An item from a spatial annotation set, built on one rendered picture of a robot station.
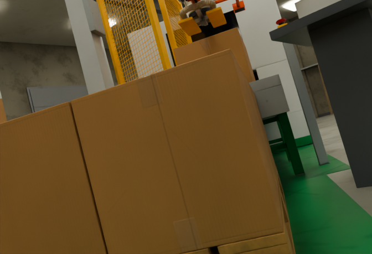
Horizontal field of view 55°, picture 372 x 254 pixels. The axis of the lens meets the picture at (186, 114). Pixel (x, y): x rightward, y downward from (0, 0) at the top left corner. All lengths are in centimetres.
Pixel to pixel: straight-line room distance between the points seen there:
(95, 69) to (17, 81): 897
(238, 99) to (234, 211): 24
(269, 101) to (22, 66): 1069
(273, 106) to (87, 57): 169
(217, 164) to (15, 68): 1144
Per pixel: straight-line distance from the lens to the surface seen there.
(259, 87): 202
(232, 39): 214
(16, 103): 1170
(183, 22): 238
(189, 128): 79
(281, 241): 80
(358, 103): 167
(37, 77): 1231
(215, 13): 239
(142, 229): 85
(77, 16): 323
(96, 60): 306
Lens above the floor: 37
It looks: 5 degrees up
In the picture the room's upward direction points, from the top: 15 degrees counter-clockwise
